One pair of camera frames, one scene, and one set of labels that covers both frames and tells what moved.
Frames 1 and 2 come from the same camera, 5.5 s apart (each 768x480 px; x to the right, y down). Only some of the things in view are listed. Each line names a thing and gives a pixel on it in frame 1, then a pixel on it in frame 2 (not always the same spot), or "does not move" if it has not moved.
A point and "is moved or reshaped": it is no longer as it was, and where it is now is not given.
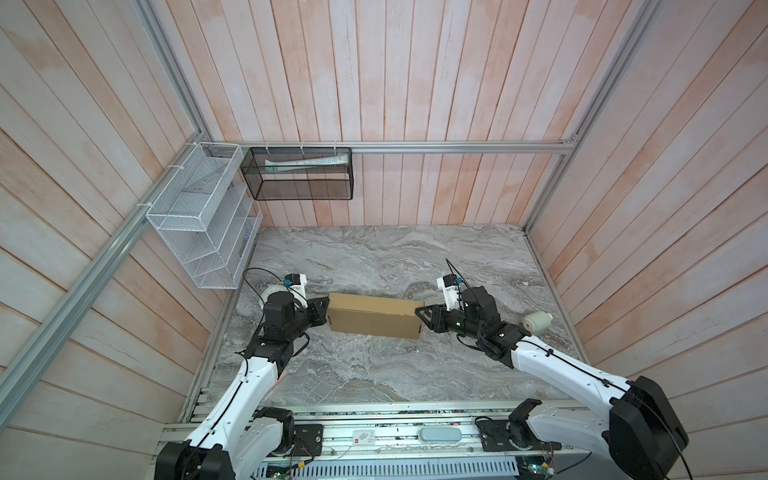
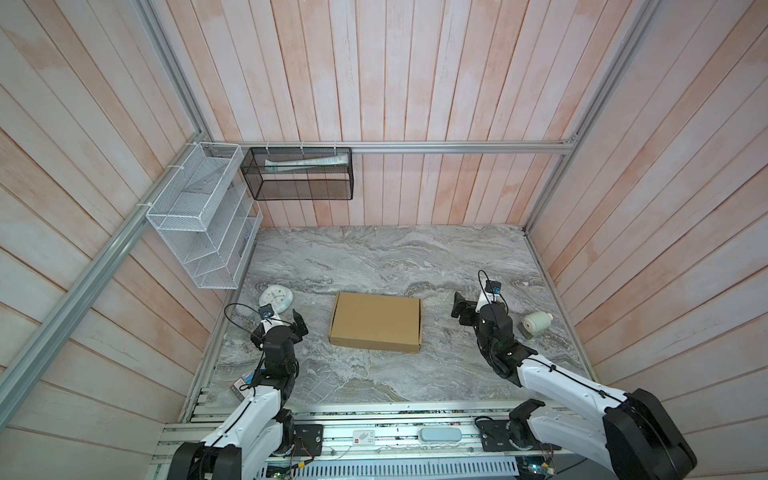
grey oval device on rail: [439, 434] does not move
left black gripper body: [311, 316] → [297, 333]
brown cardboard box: [375, 315] is moved or reshaped
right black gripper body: [444, 320] → [469, 316]
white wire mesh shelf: [207, 216] does not move
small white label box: [363, 437] does not move
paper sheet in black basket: [317, 161] does not move
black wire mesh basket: [299, 173] does not move
